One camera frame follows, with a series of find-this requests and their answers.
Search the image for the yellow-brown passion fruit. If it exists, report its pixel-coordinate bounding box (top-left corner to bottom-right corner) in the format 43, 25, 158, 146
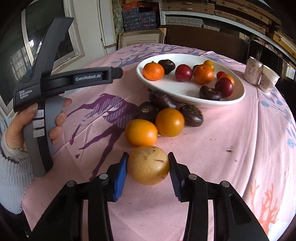
127, 146, 170, 185

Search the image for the orange fruit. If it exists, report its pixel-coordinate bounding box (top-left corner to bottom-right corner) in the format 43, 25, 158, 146
125, 119, 158, 147
155, 108, 185, 137

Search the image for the dark water chestnut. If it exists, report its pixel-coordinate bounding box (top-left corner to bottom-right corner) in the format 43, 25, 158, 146
179, 105, 204, 127
149, 91, 177, 109
133, 101, 160, 123

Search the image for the dark water chestnut back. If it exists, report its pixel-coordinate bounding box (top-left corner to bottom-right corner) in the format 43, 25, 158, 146
149, 91, 177, 109

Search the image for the person's left hand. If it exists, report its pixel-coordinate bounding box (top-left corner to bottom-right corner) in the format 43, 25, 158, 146
4, 98, 73, 152

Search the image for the light blue knit sleeve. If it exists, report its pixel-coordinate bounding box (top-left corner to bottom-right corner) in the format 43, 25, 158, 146
0, 118, 34, 214

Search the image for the pink printed tablecloth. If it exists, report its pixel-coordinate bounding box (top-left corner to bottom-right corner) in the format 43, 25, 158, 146
22, 44, 295, 240

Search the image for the mandarin with green stem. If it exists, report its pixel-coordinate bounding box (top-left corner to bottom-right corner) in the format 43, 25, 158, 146
142, 62, 165, 81

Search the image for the blue patterned boxes stack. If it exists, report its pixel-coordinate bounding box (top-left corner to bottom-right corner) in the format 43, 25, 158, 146
122, 6, 157, 32

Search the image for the dark chestnut on plate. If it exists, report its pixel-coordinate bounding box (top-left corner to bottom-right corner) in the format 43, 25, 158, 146
158, 59, 176, 75

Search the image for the dark chestnut plate front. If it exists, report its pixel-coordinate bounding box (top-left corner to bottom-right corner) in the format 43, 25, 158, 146
199, 85, 222, 101

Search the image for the red plum right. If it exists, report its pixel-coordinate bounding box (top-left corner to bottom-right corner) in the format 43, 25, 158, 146
215, 77, 233, 98

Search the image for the red plum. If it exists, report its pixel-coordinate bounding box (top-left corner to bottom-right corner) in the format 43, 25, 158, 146
175, 64, 193, 82
215, 77, 233, 98

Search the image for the white oval plate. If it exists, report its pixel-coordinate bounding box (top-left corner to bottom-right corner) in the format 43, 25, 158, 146
136, 54, 245, 108

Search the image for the red plum left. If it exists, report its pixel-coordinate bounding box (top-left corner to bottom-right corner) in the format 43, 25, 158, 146
175, 64, 193, 82

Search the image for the metal shelving unit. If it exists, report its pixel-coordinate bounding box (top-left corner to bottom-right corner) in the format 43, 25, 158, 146
159, 1, 295, 62

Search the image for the small orange kumquat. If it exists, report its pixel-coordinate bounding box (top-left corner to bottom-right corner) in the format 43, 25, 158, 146
220, 74, 235, 86

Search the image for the white paper cup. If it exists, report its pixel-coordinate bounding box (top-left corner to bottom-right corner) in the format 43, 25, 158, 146
259, 65, 280, 93

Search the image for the small red tomato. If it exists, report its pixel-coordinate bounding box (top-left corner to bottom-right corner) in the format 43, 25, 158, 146
216, 71, 225, 80

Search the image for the large mandarin centre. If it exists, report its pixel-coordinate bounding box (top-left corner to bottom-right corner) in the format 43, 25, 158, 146
193, 64, 214, 85

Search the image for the white drink can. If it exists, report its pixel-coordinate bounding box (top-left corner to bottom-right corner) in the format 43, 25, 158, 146
243, 57, 263, 85

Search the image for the small yellow-green citrus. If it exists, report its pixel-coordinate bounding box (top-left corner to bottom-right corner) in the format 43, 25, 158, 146
203, 60, 215, 72

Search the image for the dark wooden board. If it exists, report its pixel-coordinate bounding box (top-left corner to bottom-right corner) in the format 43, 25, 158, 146
164, 25, 248, 63

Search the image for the window frame left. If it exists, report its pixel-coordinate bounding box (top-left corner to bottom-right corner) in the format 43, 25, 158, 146
1, 1, 76, 118

